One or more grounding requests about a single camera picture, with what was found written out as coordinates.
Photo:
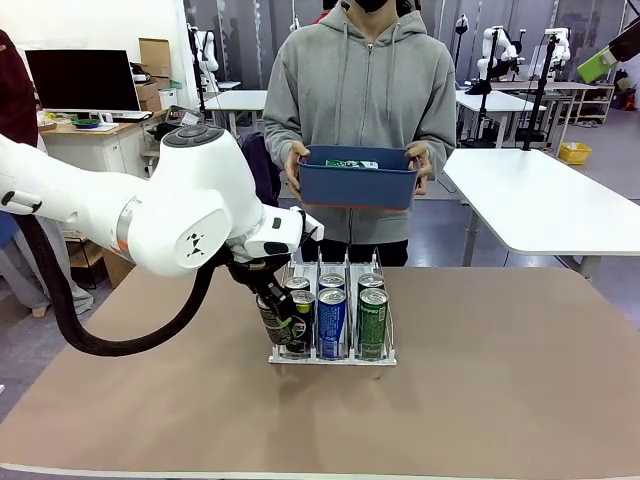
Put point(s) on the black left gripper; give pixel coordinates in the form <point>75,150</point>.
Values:
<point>252,275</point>

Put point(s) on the blue plastic basket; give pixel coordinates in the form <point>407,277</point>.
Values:
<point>357,187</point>

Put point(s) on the green beverage can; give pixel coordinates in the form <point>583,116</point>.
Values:
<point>350,163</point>
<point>373,325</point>
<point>370,281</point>

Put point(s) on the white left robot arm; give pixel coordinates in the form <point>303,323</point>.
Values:
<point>190,200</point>

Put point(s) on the person's right forearm grey sleeve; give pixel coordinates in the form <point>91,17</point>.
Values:
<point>277,135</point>

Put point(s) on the person's left forearm grey sleeve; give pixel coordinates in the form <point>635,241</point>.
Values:
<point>442,140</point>

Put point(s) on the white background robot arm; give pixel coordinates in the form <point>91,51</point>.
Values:
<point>560,47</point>
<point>207,50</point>
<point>500,47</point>

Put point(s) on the blue beverage can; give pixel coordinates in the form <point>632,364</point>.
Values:
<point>332,281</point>
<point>332,325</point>

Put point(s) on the white clear can dispenser rack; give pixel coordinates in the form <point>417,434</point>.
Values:
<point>350,361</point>

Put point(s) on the person's right hand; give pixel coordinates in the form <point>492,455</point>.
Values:
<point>292,167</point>

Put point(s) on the person's left hand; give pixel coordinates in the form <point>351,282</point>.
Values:
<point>424,165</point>

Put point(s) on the silver can back left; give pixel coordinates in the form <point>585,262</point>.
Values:
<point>298,283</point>

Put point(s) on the wooden shelf unit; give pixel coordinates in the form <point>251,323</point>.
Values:
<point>595,102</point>

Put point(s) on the black tripod stand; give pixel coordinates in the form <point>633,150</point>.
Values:
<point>485,90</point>
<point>537,100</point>

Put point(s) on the yellow plastic basket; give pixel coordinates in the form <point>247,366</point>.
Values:
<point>575,152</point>

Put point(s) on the dark jacket on chair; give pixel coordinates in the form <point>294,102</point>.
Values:
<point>262,165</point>

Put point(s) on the large white table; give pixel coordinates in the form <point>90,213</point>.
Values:
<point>550,210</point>

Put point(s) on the large cardboard box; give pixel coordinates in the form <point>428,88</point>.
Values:
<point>117,265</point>

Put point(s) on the small white background table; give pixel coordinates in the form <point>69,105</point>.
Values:
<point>240,99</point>

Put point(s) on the small grey crate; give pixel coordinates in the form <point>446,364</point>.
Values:
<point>184,116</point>

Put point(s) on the person in grey hoodie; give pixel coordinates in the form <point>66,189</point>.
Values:
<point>360,90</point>

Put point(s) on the white waste bin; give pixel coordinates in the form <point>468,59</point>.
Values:
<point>168,97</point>

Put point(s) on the white desk with wooden top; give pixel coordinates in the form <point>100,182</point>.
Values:
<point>90,150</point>

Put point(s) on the green bowl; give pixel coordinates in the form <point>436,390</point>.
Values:
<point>85,122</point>

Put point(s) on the stacked cardboard boxes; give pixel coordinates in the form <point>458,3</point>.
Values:
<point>155,55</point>

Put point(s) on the black computer monitor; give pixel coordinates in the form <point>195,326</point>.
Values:
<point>82,80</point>

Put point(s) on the person in maroon jacket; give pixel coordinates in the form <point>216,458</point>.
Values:
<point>17,100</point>

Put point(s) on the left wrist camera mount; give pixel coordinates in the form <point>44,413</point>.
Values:
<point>312,227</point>

